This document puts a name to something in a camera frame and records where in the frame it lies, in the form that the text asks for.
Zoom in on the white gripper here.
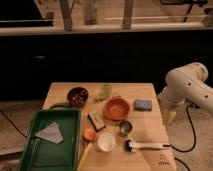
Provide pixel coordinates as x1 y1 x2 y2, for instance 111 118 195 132
157 89 183 125

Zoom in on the blue sponge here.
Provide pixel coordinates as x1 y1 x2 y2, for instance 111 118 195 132
134 99 152 111

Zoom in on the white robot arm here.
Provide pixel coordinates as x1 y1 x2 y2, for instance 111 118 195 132
157 62 213 125

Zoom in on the small metal cup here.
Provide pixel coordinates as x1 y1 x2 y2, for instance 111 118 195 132
119 120 133 136

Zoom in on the black white dish brush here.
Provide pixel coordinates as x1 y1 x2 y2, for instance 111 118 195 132
124 139 171 152

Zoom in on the orange bowl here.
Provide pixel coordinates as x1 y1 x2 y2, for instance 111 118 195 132
103 98 130 121

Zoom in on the green leafy vegetable toy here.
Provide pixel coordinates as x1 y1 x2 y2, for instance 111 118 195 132
94 84 112 102

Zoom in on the white round cup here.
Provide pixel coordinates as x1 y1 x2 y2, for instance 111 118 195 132
97 132 116 152

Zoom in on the brown rectangular block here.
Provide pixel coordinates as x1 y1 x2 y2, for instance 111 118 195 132
88 112 106 132

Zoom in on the orange ball spoon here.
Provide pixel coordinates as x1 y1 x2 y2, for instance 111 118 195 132
77 128 96 171

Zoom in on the dark brown bowl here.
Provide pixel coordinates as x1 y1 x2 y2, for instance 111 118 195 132
67 87 89 107

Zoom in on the green long vegetable toy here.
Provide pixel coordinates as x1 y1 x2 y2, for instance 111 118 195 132
49 103 72 109

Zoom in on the grey folded cloth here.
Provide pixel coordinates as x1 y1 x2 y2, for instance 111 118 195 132
35 122 63 144

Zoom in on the green plastic tray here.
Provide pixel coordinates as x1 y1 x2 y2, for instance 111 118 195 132
18 108 81 171

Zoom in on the black cable right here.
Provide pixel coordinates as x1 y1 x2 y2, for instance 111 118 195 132
169 104 198 171

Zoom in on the black cable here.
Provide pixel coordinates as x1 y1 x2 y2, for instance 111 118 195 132
0 109 28 139
169 104 198 171

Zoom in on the black cable left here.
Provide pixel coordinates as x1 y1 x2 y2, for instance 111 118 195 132
0 109 28 139

